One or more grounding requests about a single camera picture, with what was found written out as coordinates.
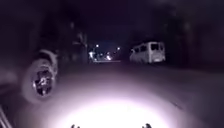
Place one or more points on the grey asphalt road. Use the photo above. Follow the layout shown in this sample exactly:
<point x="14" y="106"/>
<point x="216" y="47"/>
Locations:
<point x="133" y="90"/>

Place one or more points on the white van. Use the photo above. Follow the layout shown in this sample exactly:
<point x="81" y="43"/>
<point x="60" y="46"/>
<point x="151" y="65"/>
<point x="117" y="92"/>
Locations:
<point x="148" y="52"/>

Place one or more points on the robot's own part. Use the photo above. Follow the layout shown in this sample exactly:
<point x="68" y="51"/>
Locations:
<point x="75" y="126"/>
<point x="146" y="126"/>

